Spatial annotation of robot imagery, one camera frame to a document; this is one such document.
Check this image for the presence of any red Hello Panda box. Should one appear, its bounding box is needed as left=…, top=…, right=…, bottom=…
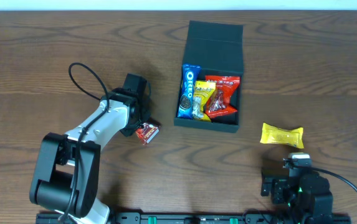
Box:
left=135, top=123, right=159, bottom=145

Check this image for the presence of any blue Oreo cookie pack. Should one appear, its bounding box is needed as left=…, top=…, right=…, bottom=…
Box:
left=177, top=64, right=201, bottom=119

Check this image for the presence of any yellow Hacks candy bag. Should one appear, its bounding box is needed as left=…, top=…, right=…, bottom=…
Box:
left=192, top=80, right=216, bottom=122

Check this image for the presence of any red Hacks candy bag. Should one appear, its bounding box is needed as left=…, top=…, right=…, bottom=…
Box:
left=206, top=75, right=240, bottom=119

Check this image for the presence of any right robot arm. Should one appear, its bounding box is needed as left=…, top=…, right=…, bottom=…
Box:
left=260, top=159, right=333, bottom=223

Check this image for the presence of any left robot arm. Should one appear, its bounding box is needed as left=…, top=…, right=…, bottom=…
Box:
left=29, top=74, right=150, bottom=223

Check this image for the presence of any small yellow snack packet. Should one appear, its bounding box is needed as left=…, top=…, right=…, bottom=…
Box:
left=260, top=123, right=304, bottom=149

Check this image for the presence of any black open gift box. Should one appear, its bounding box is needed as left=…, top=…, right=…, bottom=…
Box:
left=174, top=21, right=244, bottom=133

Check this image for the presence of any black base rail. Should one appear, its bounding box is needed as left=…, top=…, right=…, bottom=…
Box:
left=34, top=212, right=352, bottom=224

